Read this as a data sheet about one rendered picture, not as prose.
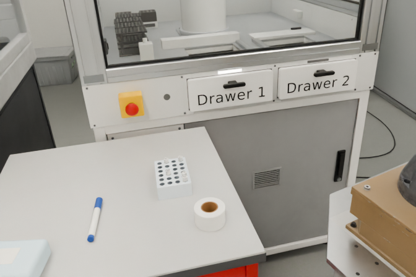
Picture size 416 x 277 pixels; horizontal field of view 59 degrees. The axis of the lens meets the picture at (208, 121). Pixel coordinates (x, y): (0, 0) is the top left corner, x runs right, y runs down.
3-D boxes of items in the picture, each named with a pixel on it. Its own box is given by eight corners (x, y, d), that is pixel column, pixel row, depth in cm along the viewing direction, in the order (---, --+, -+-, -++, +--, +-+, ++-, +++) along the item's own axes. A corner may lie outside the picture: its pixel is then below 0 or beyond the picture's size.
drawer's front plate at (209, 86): (272, 101, 127) (273, 70, 122) (190, 112, 121) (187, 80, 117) (270, 99, 128) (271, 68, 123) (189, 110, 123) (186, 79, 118)
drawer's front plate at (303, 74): (354, 89, 132) (358, 59, 127) (279, 99, 127) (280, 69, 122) (351, 87, 134) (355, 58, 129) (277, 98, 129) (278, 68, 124)
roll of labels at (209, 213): (188, 222, 82) (187, 209, 80) (208, 206, 87) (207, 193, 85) (212, 237, 78) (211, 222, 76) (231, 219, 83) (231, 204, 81)
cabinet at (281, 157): (350, 248, 172) (376, 88, 136) (128, 297, 153) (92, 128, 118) (273, 149, 255) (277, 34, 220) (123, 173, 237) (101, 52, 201)
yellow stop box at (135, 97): (145, 116, 115) (142, 95, 112) (121, 120, 114) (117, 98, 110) (143, 110, 119) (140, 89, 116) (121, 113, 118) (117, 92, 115)
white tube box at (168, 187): (192, 195, 91) (191, 182, 89) (158, 200, 90) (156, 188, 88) (186, 168, 102) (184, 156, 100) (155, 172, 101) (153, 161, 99)
